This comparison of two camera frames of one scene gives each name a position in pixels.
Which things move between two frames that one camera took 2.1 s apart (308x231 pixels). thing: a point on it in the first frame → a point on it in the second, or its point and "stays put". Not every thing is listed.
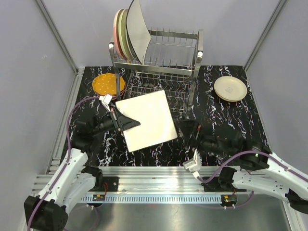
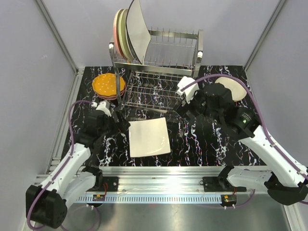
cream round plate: [230, 88] stays put
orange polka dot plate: [105, 83] stays put
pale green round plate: [123, 38] stays put
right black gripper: [186, 127] → [182, 109]
